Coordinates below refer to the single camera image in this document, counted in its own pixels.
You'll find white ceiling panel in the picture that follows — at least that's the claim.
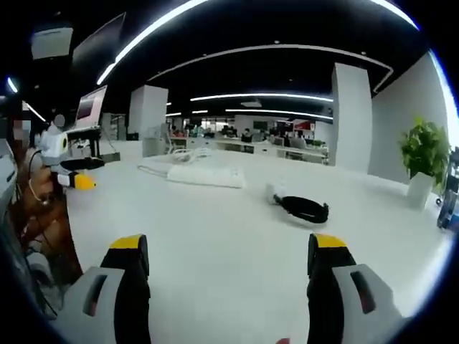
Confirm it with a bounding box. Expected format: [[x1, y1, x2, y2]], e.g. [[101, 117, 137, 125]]
[[31, 26, 74, 60]]

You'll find green potted plant white pot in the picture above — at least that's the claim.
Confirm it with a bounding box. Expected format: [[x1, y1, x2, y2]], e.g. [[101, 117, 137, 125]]
[[399, 115, 452, 211]]

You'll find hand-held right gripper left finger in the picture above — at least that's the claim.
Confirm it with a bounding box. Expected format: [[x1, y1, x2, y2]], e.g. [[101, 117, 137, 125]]
[[53, 233, 151, 344]]

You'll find black laptop stand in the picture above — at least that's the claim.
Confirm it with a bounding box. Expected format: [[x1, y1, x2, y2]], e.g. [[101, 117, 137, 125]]
[[65, 128, 103, 159]]

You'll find laptop with pink screen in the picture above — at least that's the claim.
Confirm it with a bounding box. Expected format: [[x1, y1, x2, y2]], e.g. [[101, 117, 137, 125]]
[[72, 85, 109, 132]]

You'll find long ceiling light strip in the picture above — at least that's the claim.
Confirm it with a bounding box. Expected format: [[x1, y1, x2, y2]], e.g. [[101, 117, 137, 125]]
[[96, 0, 211, 86]]

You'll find white power strip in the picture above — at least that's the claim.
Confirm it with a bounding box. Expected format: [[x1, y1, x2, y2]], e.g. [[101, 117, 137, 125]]
[[166, 163, 246, 189]]

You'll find person's brown clothing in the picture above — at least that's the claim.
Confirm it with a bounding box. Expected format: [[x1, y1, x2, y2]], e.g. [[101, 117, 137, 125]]
[[9, 146, 83, 287]]

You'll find white desk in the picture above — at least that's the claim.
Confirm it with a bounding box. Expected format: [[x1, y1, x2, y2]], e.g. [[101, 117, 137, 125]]
[[53, 148, 453, 344]]

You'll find white charger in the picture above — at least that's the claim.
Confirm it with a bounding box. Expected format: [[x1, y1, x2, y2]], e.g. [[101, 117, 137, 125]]
[[264, 181, 288, 204]]

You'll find dark blue object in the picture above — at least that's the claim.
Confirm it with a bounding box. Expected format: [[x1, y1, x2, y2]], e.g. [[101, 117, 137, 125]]
[[435, 145, 459, 231]]

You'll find white worn device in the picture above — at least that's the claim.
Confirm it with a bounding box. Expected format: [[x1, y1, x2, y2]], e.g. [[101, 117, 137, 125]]
[[0, 139, 19, 216]]

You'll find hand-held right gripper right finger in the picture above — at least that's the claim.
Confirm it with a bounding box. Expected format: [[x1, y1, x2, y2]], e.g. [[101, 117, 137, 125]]
[[306, 232, 410, 344]]

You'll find row of office desks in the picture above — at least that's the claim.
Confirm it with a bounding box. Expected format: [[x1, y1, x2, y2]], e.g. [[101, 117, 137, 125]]
[[214, 137, 330, 163]]

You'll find black charger cable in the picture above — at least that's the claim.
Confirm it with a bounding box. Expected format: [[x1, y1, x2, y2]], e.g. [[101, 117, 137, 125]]
[[273, 194, 331, 226]]

